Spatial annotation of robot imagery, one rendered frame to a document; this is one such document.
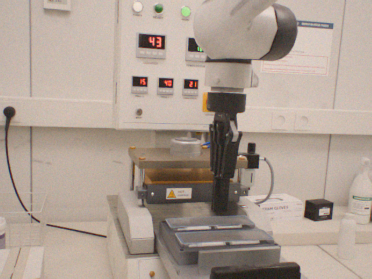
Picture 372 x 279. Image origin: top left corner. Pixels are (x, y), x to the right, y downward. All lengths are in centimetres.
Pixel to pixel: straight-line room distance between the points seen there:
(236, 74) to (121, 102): 46
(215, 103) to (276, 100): 98
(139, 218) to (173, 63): 46
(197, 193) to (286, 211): 68
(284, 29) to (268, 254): 38
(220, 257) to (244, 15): 39
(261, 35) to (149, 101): 55
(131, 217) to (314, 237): 82
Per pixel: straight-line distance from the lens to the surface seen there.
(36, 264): 110
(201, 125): 120
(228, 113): 77
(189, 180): 100
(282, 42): 71
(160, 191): 97
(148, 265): 91
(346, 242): 147
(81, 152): 160
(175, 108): 118
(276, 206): 158
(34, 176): 163
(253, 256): 76
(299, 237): 153
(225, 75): 76
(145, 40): 116
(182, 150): 103
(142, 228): 91
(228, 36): 64
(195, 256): 77
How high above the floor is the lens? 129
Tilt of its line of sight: 9 degrees down
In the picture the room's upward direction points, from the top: 3 degrees clockwise
